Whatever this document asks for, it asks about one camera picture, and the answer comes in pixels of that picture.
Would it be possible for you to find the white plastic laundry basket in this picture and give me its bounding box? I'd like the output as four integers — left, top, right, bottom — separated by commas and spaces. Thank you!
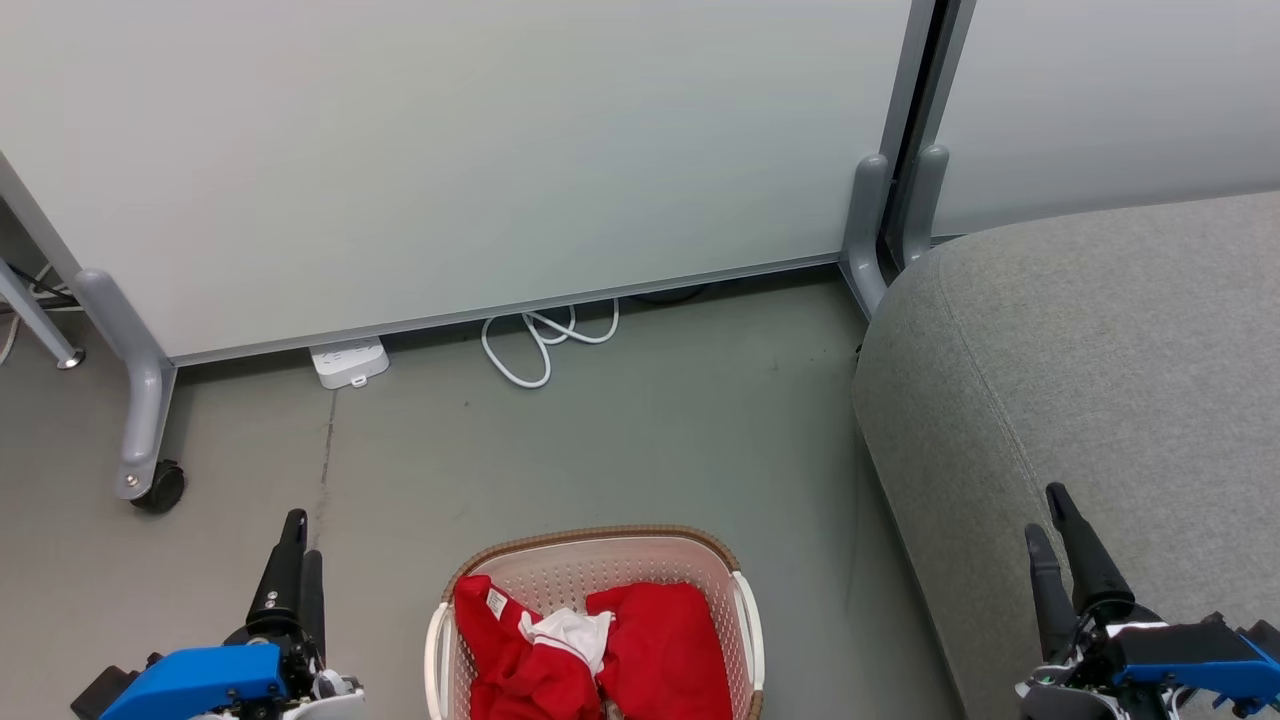
424, 525, 766, 720

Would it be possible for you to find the plain red garment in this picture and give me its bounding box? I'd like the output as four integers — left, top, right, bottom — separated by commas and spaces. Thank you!
585, 582, 734, 720

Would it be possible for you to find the white power strip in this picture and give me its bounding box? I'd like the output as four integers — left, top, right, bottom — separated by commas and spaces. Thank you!
308, 337, 391, 390

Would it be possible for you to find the red and white garment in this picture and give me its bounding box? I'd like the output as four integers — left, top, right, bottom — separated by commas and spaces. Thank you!
452, 575, 616, 720

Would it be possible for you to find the grey metal table leg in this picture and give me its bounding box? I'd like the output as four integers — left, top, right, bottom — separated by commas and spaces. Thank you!
0, 258, 86, 371

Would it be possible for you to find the large white partition panel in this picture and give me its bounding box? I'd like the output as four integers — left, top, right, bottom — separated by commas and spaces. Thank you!
0, 0, 936, 367

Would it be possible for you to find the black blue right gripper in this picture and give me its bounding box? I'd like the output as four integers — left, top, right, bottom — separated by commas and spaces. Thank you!
1017, 482, 1280, 720

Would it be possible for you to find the thin white cable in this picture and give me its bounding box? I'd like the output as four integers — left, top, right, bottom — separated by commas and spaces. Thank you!
0, 265, 53, 367

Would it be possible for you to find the grey fabric sofa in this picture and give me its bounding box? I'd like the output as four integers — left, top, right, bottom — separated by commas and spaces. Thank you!
852, 190, 1280, 720

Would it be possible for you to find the white coiled power cable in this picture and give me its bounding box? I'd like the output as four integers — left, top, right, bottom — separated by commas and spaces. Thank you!
481, 298, 621, 390

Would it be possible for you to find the grey partition leg with caster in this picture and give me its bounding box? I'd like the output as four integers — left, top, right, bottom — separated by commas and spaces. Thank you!
72, 268, 179, 501

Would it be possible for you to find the narrow white partition panel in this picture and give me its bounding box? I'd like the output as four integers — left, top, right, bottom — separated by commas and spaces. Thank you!
930, 0, 1280, 241

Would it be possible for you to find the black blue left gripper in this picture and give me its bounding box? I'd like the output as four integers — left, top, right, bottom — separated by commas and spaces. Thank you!
70, 509, 363, 720

